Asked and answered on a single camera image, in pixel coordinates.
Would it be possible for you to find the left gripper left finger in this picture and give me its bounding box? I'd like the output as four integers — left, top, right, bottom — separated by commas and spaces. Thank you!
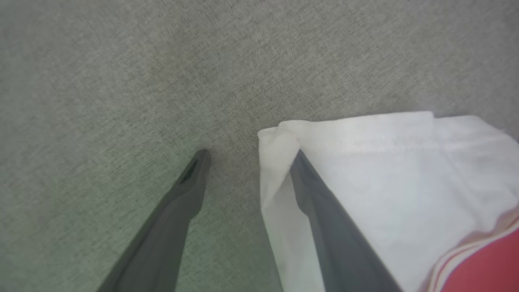
97, 149, 211, 292

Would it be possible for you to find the red jersey with white sleeves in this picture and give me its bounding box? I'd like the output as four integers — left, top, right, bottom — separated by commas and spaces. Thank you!
257, 111, 519, 292

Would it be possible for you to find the grey fabric sofa seat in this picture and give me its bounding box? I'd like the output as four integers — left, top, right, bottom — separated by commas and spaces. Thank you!
0, 0, 519, 292

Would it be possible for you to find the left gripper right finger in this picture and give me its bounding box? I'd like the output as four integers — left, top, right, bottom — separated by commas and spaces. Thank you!
289, 149, 403, 292

